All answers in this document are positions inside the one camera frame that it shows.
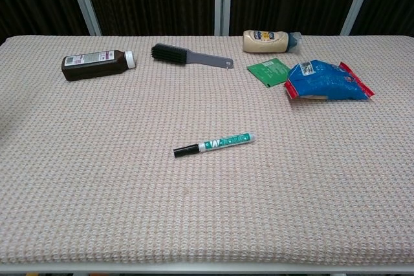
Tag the green white whiteboard marker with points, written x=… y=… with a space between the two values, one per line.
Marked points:
x=226 y=142

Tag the black marker cap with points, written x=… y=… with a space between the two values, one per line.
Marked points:
x=186 y=151

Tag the brown bottle with white cap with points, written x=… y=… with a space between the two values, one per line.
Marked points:
x=93 y=66

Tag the green foil packet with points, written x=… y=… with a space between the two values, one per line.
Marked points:
x=268 y=72

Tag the cream mayonnaise squeeze bottle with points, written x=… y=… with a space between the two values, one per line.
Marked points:
x=265 y=41

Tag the beige woven tablecloth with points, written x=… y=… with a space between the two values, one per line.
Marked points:
x=129 y=192

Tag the blue red snack bag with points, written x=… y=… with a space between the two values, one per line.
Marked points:
x=326 y=82

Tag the white table frame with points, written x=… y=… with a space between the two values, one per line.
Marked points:
x=207 y=268

